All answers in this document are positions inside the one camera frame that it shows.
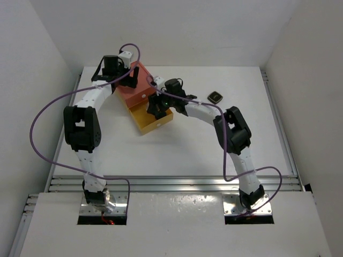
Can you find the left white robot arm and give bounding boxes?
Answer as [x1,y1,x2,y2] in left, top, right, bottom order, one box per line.
[63,51,139,213]

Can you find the metal base plate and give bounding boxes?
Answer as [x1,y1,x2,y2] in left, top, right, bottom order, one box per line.
[79,194,127,216]
[222,193,273,216]

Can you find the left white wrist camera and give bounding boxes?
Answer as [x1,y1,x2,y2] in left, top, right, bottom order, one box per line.
[118,51,133,69]

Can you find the yellow drawer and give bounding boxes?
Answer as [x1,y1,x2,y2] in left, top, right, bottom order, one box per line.
[129,101,174,135]

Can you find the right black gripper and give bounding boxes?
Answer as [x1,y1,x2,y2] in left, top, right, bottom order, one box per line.
[148,86,176,116]

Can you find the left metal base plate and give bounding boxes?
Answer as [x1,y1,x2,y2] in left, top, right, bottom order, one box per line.
[79,194,127,216]

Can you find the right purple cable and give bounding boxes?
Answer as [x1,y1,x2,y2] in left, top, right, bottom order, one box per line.
[146,75,284,215]

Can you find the orange drawer box shell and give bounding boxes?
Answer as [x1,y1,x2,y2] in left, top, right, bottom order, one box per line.
[115,62,155,108]

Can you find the aluminium rail frame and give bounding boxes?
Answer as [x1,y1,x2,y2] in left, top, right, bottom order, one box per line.
[9,71,303,256]

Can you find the purple cable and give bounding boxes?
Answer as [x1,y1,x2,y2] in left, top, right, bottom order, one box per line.
[146,75,284,215]
[29,42,142,215]

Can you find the orange drawer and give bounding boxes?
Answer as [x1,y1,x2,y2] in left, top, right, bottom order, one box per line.
[125,88,155,108]

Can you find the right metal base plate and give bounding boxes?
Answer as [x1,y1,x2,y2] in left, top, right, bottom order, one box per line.
[222,193,273,216]

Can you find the black square compact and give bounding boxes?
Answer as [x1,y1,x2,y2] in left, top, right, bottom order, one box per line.
[207,91,223,104]

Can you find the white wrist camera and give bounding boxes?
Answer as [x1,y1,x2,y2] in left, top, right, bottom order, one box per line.
[118,51,133,69]
[153,76,165,90]

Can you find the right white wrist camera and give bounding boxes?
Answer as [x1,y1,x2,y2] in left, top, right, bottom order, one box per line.
[153,76,165,90]

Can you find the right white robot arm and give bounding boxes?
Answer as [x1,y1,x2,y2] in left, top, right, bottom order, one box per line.
[146,75,265,210]

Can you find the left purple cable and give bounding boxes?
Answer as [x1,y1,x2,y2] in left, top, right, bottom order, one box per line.
[29,42,142,215]

